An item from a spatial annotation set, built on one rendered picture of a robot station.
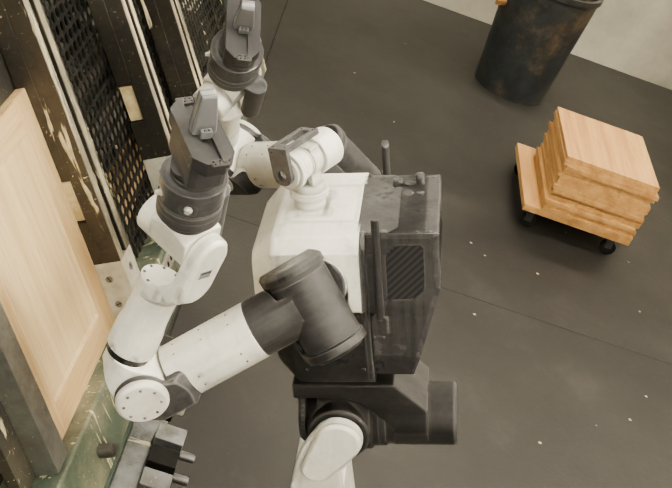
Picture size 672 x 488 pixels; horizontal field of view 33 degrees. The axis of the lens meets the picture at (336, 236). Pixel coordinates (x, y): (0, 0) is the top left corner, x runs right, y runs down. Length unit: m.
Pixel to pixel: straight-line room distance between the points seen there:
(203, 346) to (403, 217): 0.38
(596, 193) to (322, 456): 3.12
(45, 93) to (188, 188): 0.62
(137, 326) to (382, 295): 0.39
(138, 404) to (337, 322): 0.31
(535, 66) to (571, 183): 1.37
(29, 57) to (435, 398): 0.90
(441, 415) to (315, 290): 0.47
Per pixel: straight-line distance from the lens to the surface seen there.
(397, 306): 1.83
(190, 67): 2.74
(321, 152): 1.81
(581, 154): 4.96
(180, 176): 1.46
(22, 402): 1.81
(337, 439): 2.01
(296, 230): 1.78
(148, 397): 1.68
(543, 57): 6.18
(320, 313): 1.64
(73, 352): 2.03
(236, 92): 1.99
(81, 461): 1.94
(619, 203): 5.02
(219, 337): 1.67
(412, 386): 2.01
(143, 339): 1.64
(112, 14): 2.40
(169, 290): 1.57
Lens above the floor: 2.25
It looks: 31 degrees down
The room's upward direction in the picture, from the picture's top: 22 degrees clockwise
